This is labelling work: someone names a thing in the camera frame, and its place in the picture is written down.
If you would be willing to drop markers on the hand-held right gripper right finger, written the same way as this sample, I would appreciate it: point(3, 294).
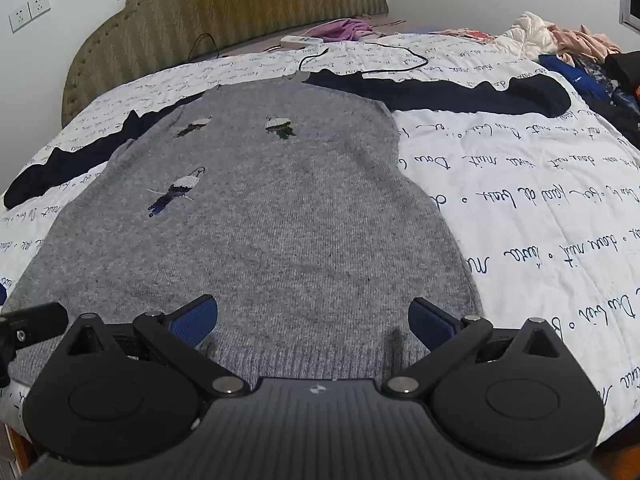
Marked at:
point(434, 324)

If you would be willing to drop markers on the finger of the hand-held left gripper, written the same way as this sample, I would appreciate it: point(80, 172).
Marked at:
point(35, 320)

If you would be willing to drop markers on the blue garment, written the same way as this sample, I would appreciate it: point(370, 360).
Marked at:
point(562, 72)

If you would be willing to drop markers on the floral cloth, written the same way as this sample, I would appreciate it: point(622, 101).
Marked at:
point(465, 35)

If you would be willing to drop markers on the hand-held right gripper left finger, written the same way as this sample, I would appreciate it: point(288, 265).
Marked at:
point(192, 321)

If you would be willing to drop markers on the purple cloth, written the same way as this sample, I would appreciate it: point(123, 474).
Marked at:
point(340, 30)

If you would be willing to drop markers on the grey sweater with navy sleeves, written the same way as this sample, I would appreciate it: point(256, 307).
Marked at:
point(280, 210)

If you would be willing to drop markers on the window frame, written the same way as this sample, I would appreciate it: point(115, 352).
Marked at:
point(631, 10)

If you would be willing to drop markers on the pink cloth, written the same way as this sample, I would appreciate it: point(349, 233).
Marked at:
point(585, 45)

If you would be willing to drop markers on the wooden bed frame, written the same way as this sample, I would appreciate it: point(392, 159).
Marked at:
point(12, 450)

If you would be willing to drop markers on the white wall socket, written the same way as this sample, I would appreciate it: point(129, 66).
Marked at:
point(39, 5)
point(19, 18)

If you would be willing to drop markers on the dark clothing pile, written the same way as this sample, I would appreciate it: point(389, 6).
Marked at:
point(622, 90)

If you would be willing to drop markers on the olive padded headboard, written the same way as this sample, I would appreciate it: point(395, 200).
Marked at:
point(225, 5)

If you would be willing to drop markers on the white power strip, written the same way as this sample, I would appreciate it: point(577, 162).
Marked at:
point(301, 41)

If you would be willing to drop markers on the white blanket with script print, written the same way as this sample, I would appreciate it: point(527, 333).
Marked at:
point(525, 185)

